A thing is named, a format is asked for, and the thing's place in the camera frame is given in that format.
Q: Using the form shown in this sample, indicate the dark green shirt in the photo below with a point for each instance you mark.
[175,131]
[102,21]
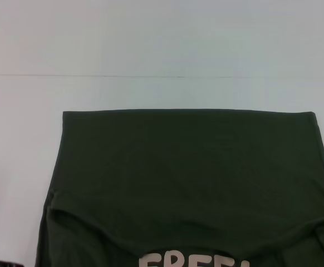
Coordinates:
[178,180]

